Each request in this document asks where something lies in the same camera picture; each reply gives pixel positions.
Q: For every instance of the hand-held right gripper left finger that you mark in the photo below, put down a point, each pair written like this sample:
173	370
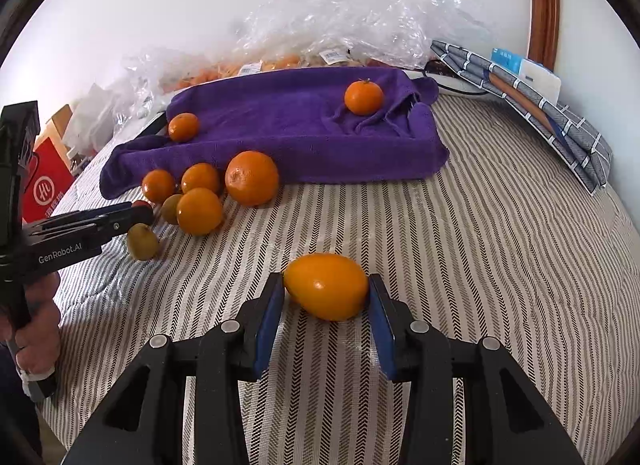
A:
270	325

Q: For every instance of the blue and white tissue pack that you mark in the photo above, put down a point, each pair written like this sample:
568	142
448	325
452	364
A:
540	79

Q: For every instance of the small red fruit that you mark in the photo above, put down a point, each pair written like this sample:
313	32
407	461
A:
141	204

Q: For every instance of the wooden door frame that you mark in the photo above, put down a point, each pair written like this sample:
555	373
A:
544	5

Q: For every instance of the purple towel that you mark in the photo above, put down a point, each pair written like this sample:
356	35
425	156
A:
300	130

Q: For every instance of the white plastic bag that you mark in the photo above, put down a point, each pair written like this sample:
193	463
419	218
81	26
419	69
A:
95	110

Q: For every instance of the brown paper bag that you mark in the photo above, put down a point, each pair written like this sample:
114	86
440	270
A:
57	120

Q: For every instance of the small green fruit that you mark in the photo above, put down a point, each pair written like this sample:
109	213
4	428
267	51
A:
170	208
142	242

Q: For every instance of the crumpled clear plastic wrap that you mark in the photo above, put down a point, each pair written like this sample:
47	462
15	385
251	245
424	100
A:
380	10

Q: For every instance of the black tray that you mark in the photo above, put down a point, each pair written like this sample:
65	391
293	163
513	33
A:
155	126

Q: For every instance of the clear plastic bag of oranges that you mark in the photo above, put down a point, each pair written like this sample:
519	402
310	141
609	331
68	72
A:
200	76

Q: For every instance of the orange with green stem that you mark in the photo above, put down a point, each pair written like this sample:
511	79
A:
364	97

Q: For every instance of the striped tablecloth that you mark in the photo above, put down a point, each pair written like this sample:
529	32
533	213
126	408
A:
450	255

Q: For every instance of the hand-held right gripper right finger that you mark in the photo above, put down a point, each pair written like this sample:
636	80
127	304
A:
382	335

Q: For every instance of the yellow oval fruit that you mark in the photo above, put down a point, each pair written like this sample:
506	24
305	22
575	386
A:
326	293

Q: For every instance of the clear bag of brown fruits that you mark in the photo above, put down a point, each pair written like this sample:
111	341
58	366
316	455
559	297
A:
335	56

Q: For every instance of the large orange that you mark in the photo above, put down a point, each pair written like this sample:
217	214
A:
251	178

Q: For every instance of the person's left hand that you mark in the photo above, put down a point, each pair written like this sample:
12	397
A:
45	315

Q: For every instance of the small orange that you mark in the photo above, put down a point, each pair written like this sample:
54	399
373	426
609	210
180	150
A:
200	211
200	178
183	127
158	186

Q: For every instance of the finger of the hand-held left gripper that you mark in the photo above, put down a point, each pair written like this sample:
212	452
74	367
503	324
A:
120	226
100	211

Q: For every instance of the folded grey checked cloth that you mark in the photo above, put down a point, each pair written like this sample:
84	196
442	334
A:
575	140

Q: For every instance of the person's left forearm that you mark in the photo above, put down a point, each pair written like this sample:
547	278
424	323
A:
17	410

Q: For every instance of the red paper bag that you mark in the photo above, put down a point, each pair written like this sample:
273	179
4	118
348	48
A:
47	185

